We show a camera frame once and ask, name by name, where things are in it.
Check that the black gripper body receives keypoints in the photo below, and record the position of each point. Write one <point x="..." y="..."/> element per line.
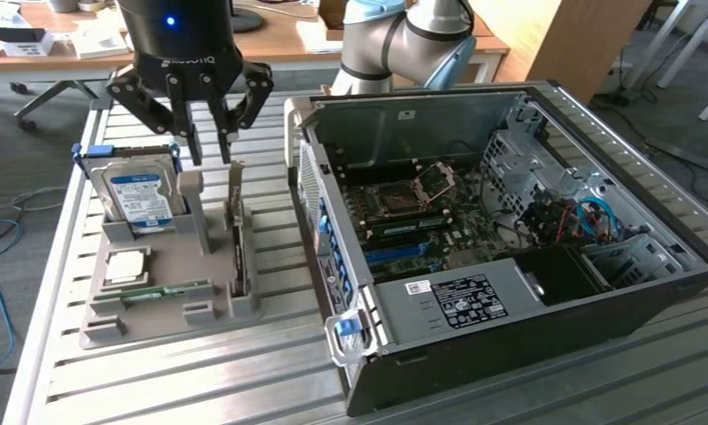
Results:
<point x="177" y="40"/>

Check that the black Nvidia graphics card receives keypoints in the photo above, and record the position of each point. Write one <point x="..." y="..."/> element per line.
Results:
<point x="240" y="248"/>

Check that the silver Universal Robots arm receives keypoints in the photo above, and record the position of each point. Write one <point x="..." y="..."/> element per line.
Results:
<point x="378" y="44"/>

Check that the wooden office desk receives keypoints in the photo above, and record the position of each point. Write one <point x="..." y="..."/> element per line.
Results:
<point x="271" y="48"/>

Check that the flat white box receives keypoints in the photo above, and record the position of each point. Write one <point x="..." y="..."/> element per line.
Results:
<point x="100" y="44"/>

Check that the black round lamp base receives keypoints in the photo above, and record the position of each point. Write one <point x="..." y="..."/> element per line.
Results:
<point x="251" y="20"/>

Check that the stack of white papers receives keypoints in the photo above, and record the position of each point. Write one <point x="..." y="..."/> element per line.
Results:
<point x="319" y="40"/>

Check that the tape roll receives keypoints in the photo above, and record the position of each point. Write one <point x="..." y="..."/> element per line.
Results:
<point x="89" y="4"/>

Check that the grey cup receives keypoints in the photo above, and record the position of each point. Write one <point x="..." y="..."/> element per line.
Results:
<point x="63" y="5"/>

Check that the black and white cardboard box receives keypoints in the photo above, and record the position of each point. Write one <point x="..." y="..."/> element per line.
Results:
<point x="29" y="46"/>

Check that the brown cardboard box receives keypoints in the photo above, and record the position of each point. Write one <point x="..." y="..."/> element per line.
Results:
<point x="331" y="13"/>

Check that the hard disk in blue carrier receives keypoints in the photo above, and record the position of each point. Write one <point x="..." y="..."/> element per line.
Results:
<point x="136" y="195"/>

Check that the CPU socket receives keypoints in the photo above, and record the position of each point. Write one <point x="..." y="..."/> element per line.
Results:
<point x="398" y="201"/>

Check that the metal socket cover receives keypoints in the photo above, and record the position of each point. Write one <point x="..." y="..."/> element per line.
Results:
<point x="436" y="166"/>

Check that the grey plastic parts rack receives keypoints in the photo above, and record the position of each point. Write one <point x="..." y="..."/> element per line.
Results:
<point x="171" y="257"/>

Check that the silver CPU chip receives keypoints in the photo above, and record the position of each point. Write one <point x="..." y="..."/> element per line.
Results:
<point x="124" y="268"/>

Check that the green RAM stick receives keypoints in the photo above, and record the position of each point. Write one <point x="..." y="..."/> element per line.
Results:
<point x="407" y="226"/>
<point x="165" y="292"/>

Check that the blue expansion slot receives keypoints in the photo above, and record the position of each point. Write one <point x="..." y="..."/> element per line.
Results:
<point x="398" y="252"/>

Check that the perforated metal drive cage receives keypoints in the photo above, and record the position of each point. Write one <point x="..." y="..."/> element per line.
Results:
<point x="507" y="168"/>

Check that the green Dell motherboard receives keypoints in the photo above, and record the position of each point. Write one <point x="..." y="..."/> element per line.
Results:
<point x="466" y="234"/>

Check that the grey chipset heatsink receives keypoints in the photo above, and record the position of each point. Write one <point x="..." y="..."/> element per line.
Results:
<point x="466" y="260"/>

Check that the blue case release latch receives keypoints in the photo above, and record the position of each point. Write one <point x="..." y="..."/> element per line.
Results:
<point x="348" y="327"/>

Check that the grey power supply unit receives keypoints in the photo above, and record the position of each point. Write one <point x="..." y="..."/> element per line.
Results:
<point x="414" y="319"/>

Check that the black plastic shroud box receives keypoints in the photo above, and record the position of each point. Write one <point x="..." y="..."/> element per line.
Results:
<point x="560" y="274"/>

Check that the open black PC case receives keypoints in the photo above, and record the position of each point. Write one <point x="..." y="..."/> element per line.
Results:
<point x="507" y="354"/>

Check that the metal disk bay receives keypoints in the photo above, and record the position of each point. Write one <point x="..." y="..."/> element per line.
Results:
<point x="631" y="265"/>

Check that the white table frame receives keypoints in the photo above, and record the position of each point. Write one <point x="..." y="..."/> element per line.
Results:
<point x="690" y="40"/>

